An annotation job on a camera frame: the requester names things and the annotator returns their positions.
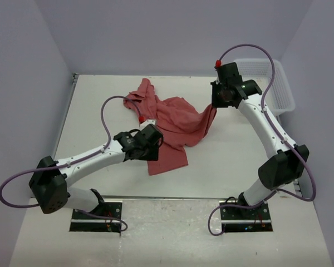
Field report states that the red t shirt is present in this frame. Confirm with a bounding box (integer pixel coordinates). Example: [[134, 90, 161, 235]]
[[123, 78, 217, 176]]

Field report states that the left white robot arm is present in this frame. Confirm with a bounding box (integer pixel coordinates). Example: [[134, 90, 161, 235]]
[[29, 124, 164, 219]]

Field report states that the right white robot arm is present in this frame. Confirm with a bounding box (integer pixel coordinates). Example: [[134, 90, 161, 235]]
[[211, 61, 310, 219]]

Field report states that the white plastic basket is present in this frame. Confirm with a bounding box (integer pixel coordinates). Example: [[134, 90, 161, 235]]
[[235, 58, 296, 116]]

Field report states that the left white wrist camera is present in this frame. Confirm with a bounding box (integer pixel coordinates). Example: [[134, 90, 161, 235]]
[[140, 119, 156, 129]]

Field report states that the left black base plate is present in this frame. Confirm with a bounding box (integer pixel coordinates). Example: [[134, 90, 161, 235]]
[[69, 199, 124, 234]]

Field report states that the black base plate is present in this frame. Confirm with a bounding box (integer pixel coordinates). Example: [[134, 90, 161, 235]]
[[220, 203, 273, 233], [69, 199, 124, 234]]

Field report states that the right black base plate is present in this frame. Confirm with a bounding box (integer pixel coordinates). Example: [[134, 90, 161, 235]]
[[220, 203, 273, 233]]

